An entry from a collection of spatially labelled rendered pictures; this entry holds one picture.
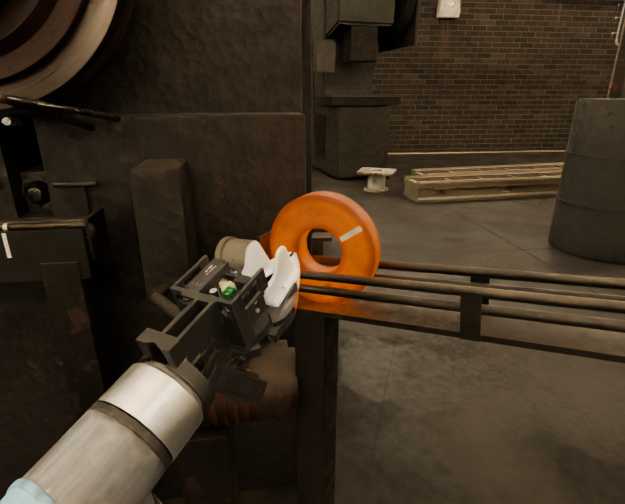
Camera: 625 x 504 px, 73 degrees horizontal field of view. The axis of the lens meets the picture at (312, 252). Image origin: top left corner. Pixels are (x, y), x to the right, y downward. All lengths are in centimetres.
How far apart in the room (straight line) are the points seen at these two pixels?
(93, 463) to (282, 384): 37
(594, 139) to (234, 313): 263
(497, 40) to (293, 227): 727
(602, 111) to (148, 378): 271
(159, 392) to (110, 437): 4
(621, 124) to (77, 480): 275
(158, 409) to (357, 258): 31
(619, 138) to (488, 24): 510
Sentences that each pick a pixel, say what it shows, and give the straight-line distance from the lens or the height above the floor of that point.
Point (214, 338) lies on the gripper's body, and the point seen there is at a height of 70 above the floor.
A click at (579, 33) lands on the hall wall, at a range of 847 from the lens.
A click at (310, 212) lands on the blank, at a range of 56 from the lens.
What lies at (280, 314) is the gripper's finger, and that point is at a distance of 43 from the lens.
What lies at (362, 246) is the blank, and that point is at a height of 72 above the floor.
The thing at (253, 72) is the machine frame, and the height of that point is 94.
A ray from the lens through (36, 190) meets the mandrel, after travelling 90.
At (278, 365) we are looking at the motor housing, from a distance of 66.
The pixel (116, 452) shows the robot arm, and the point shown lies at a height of 68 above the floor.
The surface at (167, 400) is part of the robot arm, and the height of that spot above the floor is 69.
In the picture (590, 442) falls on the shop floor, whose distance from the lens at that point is 150.
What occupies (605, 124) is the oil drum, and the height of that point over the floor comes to 75.
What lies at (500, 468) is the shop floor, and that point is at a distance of 132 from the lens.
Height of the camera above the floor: 90
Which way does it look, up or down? 20 degrees down
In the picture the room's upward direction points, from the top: straight up
